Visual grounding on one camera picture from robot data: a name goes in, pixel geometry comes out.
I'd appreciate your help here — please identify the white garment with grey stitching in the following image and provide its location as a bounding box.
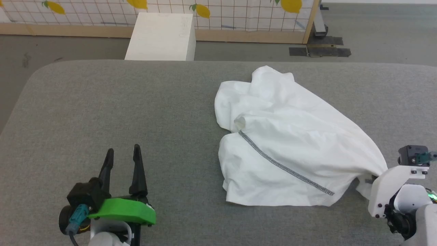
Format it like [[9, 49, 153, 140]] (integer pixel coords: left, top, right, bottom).
[[214, 65, 389, 207]]

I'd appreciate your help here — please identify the grey metal stand foot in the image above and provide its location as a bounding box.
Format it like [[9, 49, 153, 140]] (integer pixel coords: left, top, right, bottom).
[[313, 3, 329, 37]]

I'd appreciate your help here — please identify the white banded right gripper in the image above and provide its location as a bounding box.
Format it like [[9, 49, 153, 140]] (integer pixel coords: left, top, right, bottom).
[[368, 165, 428, 219]]

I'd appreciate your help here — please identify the lemon print partition wooden frame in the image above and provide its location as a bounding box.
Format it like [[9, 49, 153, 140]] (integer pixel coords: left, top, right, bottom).
[[0, 0, 321, 44]]

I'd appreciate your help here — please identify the small black floor tape patch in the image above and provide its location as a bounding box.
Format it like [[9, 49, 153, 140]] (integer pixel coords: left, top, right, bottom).
[[307, 36, 344, 46]]

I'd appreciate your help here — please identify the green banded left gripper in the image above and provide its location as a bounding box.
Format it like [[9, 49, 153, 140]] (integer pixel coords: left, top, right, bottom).
[[89, 144, 157, 240]]

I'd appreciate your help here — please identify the white rectangular box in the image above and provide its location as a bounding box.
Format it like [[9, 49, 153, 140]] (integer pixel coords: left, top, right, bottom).
[[124, 12, 197, 62]]

